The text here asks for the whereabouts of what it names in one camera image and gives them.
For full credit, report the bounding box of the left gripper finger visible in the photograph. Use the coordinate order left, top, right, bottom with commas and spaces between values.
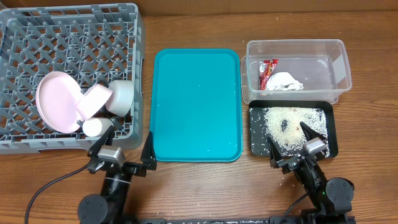
88, 126, 114, 157
141, 131, 157, 170

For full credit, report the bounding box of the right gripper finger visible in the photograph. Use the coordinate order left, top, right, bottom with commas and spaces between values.
267, 136, 284, 168
300, 121, 326, 142

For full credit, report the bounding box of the white paper cup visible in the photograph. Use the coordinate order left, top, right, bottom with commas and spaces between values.
82, 118, 113, 137

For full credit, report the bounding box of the white rice pile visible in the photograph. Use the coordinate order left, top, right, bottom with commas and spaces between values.
249, 107, 328, 157

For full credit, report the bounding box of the pink shallow bowl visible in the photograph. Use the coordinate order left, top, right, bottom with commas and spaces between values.
76, 84, 113, 121

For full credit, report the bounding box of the grey round bowl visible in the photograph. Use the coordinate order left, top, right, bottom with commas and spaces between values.
105, 80, 134, 117

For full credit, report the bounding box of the white tissue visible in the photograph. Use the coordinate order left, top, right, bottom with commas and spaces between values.
266, 72, 303, 91

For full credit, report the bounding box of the large white round plate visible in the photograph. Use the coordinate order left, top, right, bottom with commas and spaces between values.
35, 71, 83, 133

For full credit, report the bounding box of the red snack wrapper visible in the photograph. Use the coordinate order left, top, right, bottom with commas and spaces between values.
259, 58, 279, 90

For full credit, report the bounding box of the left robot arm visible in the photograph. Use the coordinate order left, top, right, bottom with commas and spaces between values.
78, 126, 157, 223

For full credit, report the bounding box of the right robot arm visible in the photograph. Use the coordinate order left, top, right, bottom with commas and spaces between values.
267, 122, 356, 223

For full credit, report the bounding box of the grey plastic dishwasher rack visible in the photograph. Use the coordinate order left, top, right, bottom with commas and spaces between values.
1, 3, 145, 154

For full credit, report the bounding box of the black rectangular tray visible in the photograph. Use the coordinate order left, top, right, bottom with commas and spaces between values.
249, 100, 338, 158

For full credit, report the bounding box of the teal plastic serving tray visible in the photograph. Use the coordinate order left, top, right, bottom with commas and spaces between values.
150, 49, 243, 162

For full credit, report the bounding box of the clear plastic bin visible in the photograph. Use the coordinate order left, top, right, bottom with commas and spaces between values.
241, 39, 352, 104

